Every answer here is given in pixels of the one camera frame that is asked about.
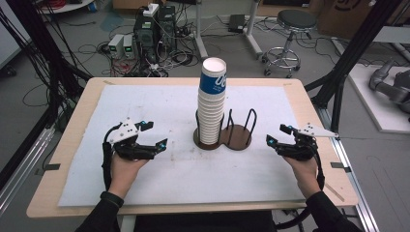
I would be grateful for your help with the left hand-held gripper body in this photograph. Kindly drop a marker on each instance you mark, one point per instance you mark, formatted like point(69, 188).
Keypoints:
point(124, 132)

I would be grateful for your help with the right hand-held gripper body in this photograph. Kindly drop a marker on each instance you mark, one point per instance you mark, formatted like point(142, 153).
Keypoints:
point(303, 150)

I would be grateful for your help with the stack of paper cups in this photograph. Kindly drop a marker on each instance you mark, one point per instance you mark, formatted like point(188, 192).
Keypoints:
point(210, 119)

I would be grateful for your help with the person's right hand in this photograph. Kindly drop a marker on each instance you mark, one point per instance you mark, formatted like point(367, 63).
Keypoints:
point(306, 175)

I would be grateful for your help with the person's left hand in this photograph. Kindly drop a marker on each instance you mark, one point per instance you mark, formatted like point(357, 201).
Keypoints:
point(124, 174)

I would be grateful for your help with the white table mat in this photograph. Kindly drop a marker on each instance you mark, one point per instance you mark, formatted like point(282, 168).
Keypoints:
point(129, 106)

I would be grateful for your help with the black tape strip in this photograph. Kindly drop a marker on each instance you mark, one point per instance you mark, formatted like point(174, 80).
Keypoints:
point(51, 167)
point(338, 165)

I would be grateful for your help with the grey power supply box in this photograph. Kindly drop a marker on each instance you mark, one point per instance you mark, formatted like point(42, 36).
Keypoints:
point(115, 45)
point(128, 46)

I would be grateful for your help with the white platform board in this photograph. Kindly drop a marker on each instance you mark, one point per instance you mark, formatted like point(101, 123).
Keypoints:
point(383, 116)

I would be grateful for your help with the black computer tower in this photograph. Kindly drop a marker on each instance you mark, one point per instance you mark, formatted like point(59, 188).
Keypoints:
point(167, 25)
point(146, 35)

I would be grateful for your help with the white desk leg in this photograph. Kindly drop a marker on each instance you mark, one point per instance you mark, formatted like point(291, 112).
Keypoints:
point(199, 32)
point(253, 29)

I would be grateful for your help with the black round stool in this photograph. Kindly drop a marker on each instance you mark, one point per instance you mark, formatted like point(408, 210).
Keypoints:
point(296, 19)

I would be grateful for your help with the white power adapter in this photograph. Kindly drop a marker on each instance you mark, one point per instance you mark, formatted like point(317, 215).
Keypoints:
point(151, 10)

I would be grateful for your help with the black box on floor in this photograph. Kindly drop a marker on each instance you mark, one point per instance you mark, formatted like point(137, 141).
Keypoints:
point(236, 23)

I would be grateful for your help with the cardboard box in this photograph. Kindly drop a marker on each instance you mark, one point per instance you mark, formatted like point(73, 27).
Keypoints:
point(348, 16)

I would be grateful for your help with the white round table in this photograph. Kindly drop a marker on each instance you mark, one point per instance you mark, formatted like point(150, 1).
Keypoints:
point(74, 6)

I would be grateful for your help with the aluminium rail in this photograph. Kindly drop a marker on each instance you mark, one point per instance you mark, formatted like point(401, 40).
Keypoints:
point(349, 167)
point(22, 170)

